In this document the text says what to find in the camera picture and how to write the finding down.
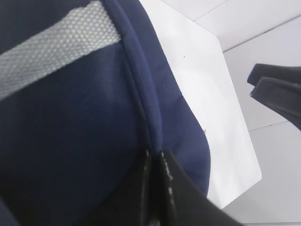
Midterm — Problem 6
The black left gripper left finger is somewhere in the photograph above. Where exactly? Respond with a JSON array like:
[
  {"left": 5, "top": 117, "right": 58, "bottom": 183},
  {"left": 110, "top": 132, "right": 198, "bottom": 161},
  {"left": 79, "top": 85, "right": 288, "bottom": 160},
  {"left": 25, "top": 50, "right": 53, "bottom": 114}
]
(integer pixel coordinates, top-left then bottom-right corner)
[{"left": 133, "top": 149, "right": 160, "bottom": 226}]

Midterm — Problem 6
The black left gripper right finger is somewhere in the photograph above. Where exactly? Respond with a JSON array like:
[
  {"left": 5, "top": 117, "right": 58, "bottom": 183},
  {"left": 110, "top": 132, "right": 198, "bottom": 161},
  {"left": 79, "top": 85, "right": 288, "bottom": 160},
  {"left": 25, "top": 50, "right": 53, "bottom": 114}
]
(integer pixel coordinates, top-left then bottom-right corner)
[{"left": 159, "top": 151, "right": 241, "bottom": 226}]

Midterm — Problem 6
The navy blue lunch bag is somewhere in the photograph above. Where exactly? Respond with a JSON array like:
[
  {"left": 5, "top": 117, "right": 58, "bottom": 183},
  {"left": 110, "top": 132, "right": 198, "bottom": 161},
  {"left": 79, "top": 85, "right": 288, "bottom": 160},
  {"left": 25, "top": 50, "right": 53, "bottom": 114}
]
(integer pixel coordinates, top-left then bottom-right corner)
[{"left": 0, "top": 0, "right": 210, "bottom": 226}]

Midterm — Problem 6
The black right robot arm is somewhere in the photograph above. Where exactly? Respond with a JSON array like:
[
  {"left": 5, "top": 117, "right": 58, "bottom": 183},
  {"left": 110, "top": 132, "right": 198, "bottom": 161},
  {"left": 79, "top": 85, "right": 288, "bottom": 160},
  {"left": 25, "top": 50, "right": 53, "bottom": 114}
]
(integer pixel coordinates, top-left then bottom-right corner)
[{"left": 247, "top": 64, "right": 301, "bottom": 129}]

